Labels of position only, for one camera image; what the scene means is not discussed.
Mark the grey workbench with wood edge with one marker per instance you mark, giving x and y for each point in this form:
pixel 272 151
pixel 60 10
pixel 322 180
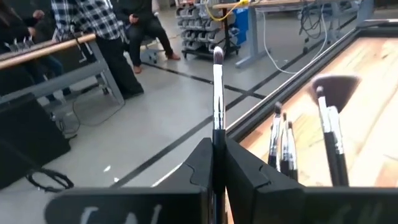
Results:
pixel 62 79

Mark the long silver ferrule makeup brush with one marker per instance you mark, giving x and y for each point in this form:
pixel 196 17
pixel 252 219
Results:
pixel 218 102

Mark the black box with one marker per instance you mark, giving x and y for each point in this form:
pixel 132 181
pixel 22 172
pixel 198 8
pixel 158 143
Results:
pixel 28 140

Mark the fan makeup brush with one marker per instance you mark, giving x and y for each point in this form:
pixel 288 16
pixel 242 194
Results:
pixel 339 90

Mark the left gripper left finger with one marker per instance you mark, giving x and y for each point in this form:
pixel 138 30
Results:
pixel 174 199

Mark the grey height-adjustable desk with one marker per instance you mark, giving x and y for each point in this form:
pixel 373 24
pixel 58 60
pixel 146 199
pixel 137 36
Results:
pixel 253 37

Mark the grey desk foot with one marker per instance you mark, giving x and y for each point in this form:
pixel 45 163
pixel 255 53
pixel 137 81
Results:
pixel 365 14

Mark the blue bin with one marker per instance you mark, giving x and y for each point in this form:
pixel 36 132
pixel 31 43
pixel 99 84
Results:
pixel 242 28

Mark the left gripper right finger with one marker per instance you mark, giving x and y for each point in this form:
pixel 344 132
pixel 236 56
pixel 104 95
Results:
pixel 280 202

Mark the person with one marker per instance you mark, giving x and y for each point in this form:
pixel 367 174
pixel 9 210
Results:
pixel 146 28
pixel 90 15
pixel 15 31

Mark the grey parts bin rack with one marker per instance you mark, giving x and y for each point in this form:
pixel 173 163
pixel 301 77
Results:
pixel 199 31

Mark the black aluminium table frame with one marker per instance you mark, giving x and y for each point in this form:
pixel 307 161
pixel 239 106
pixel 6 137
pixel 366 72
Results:
pixel 248 123

